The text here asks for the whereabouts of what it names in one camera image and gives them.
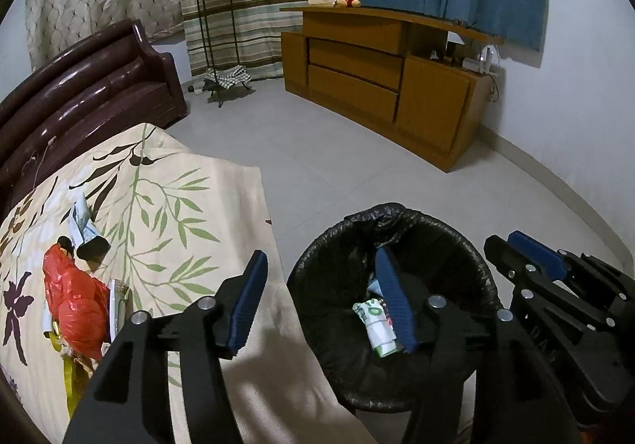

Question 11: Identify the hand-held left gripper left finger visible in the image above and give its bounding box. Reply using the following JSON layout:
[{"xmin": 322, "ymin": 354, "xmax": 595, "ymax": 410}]
[{"xmin": 62, "ymin": 249, "xmax": 269, "ymax": 444}]

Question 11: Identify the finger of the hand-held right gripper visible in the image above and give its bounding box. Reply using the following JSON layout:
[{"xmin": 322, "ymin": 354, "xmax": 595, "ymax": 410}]
[
  {"xmin": 483, "ymin": 234, "xmax": 617, "ymax": 326},
  {"xmin": 507, "ymin": 230, "xmax": 635, "ymax": 300}
]

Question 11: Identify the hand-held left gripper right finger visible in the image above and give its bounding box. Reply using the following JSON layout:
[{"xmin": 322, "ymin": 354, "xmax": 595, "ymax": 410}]
[{"xmin": 373, "ymin": 248, "xmax": 581, "ymax": 444}]

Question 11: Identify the green white wrapper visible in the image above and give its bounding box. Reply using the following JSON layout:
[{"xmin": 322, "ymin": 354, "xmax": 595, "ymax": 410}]
[{"xmin": 353, "ymin": 297, "xmax": 402, "ymax": 356}]

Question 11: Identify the trash bin with black bag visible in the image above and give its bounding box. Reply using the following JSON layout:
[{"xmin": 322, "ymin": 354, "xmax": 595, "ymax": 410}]
[{"xmin": 287, "ymin": 202, "xmax": 502, "ymax": 415}]

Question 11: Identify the silver wrapper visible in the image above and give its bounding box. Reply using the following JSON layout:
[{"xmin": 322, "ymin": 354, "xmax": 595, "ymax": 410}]
[{"xmin": 106, "ymin": 279, "xmax": 132, "ymax": 340}]

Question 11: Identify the red plastic bag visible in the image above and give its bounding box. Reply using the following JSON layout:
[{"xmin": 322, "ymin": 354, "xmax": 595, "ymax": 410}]
[{"xmin": 42, "ymin": 245, "xmax": 112, "ymax": 360}]

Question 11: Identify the white paper wrapper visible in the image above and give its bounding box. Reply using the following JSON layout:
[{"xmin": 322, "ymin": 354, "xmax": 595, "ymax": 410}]
[{"xmin": 69, "ymin": 193, "xmax": 100, "ymax": 246}]

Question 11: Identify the yellow green snack wrapper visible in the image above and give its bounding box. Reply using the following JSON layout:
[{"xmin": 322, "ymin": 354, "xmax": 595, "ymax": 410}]
[{"xmin": 47, "ymin": 330, "xmax": 100, "ymax": 420}]

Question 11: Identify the floral tablecloth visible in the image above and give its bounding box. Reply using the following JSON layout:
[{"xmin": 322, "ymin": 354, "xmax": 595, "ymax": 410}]
[{"xmin": 0, "ymin": 123, "xmax": 378, "ymax": 444}]

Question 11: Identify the wooden cabinet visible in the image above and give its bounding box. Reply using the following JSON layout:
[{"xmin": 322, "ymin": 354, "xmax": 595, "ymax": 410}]
[{"xmin": 279, "ymin": 4, "xmax": 504, "ymax": 173}]

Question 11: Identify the white device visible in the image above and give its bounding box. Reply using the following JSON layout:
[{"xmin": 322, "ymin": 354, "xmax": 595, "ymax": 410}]
[{"xmin": 464, "ymin": 46, "xmax": 497, "ymax": 75}]

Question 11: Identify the checkered cloth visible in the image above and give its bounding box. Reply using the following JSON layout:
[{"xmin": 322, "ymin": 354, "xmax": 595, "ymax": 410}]
[{"xmin": 204, "ymin": 66, "xmax": 251, "ymax": 90}]

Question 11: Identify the dark red leather sofa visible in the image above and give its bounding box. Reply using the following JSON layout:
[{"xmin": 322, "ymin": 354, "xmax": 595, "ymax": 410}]
[{"xmin": 0, "ymin": 19, "xmax": 188, "ymax": 221}]

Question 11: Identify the black metal plant stand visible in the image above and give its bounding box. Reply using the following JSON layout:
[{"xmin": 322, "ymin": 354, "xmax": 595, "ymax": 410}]
[{"xmin": 191, "ymin": 0, "xmax": 254, "ymax": 108}]

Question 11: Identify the white cable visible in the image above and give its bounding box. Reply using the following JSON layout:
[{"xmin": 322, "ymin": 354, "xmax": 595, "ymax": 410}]
[{"xmin": 25, "ymin": 136, "xmax": 58, "ymax": 187}]

